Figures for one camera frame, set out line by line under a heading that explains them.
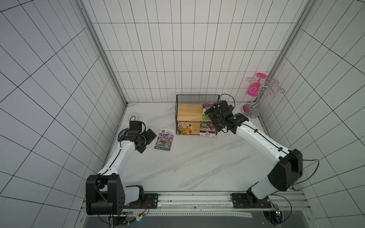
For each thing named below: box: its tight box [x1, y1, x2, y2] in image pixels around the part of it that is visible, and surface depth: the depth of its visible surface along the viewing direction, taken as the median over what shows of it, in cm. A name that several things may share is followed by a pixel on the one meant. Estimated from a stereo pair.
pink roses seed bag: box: [199, 121, 217, 138], surface depth 102 cm
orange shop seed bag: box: [177, 121, 193, 135], surface depth 103 cm
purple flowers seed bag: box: [153, 128, 175, 152], surface depth 99 cm
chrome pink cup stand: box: [240, 72, 286, 119], surface depth 102 cm
